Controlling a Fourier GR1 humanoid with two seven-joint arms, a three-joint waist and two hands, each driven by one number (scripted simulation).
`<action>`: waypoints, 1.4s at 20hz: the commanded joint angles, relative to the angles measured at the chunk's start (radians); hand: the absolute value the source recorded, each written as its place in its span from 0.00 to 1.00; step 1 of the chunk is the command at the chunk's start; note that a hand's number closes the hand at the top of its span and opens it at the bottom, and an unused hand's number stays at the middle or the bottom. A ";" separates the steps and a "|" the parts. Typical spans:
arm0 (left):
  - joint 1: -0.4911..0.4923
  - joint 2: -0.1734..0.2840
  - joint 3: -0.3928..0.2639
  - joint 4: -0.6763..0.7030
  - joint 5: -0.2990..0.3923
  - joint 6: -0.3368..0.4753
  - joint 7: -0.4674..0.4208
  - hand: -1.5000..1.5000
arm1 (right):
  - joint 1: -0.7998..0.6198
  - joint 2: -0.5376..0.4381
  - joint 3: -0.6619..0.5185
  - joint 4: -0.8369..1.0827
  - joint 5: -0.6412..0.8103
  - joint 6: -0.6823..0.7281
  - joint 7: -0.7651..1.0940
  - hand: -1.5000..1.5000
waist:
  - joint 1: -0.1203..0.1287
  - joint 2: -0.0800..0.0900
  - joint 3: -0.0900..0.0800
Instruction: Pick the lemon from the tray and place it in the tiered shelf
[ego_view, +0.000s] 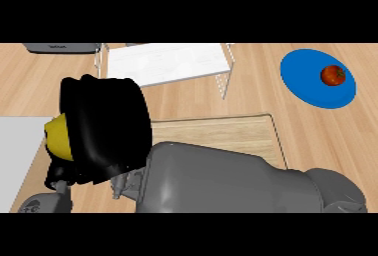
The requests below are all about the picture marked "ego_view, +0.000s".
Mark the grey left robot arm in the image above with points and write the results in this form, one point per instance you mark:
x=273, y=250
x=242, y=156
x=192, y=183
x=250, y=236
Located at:
x=41, y=203

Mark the pale grey tray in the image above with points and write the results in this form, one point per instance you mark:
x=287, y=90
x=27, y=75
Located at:
x=19, y=156

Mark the blue plate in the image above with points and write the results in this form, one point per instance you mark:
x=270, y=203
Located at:
x=310, y=86

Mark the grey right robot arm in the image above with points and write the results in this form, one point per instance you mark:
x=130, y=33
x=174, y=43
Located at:
x=222, y=183

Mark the yellow lemon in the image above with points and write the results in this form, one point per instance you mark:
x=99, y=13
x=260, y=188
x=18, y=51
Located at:
x=59, y=138

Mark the red tomato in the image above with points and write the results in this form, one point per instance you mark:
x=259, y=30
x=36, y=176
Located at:
x=332, y=75

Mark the pale wooden cutting board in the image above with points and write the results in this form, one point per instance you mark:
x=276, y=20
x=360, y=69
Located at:
x=222, y=136

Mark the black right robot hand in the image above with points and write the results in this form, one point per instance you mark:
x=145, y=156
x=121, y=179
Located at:
x=108, y=126

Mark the dark grey appliance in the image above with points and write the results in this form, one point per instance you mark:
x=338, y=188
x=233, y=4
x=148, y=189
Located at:
x=59, y=47

